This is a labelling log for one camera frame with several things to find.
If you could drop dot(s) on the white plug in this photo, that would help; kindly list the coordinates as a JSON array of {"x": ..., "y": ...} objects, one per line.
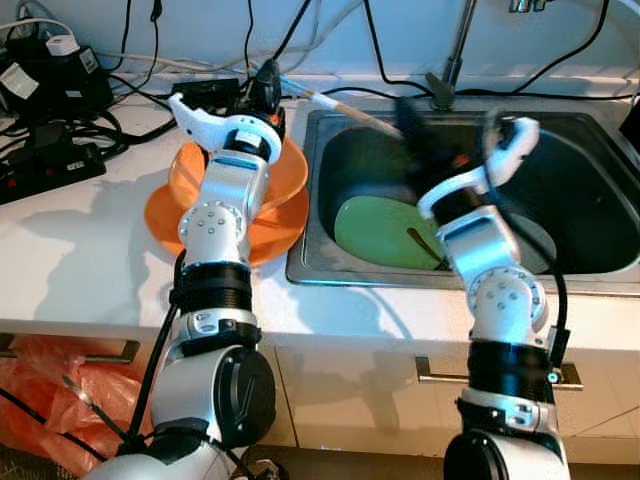
[{"x": 62, "y": 46}]

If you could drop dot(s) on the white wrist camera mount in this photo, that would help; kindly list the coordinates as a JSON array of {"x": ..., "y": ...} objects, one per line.
[
  {"x": 205, "y": 118},
  {"x": 520, "y": 140}
]

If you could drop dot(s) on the black charger box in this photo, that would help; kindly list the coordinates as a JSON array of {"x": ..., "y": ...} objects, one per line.
[{"x": 55, "y": 90}]

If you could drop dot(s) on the green plastic plate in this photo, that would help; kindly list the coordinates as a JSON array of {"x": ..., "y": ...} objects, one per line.
[{"x": 375, "y": 230}]

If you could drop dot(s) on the orange plastic bag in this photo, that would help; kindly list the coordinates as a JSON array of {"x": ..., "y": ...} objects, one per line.
[{"x": 50, "y": 400}]

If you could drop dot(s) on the black power adapter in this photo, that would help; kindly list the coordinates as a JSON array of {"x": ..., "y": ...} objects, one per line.
[{"x": 210, "y": 88}]

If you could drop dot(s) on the orange plastic plate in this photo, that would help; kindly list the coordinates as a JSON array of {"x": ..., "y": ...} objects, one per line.
[{"x": 160, "y": 225}]

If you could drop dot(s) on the black power strip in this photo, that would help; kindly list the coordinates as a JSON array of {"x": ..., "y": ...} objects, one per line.
[{"x": 50, "y": 175}]

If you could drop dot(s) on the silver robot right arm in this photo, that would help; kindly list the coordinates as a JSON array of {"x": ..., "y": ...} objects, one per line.
[{"x": 505, "y": 290}]

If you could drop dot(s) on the orange plastic bowl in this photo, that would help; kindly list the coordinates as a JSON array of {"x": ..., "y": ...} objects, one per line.
[{"x": 290, "y": 170}]

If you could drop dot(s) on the translucent white bowl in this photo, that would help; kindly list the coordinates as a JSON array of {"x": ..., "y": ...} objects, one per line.
[{"x": 530, "y": 240}]

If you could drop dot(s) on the metal sink faucet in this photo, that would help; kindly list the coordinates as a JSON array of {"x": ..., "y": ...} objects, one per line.
[{"x": 443, "y": 92}]

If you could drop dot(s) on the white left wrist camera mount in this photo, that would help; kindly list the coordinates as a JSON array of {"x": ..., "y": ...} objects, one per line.
[{"x": 205, "y": 118}]

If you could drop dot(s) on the stainless steel sink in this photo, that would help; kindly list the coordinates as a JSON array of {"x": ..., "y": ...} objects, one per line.
[{"x": 580, "y": 170}]

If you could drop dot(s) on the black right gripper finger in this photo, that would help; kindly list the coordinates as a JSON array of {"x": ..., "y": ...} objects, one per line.
[{"x": 412, "y": 122}]

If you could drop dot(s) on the chrome wall valve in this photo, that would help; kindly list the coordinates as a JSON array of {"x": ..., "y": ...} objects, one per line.
[{"x": 527, "y": 5}]

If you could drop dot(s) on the thin wooden chopstick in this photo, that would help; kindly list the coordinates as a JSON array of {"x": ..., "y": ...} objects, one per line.
[
  {"x": 428, "y": 248},
  {"x": 360, "y": 112}
]

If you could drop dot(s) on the white kitchen cabinet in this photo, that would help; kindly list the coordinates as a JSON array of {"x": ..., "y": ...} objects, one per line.
[{"x": 350, "y": 390}]

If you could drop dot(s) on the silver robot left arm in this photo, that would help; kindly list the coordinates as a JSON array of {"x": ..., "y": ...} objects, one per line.
[{"x": 225, "y": 200}]

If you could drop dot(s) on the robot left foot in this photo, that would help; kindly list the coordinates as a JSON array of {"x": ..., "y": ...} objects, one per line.
[{"x": 262, "y": 471}]

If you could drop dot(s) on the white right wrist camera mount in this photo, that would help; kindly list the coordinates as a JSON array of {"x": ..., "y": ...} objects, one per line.
[{"x": 520, "y": 140}]

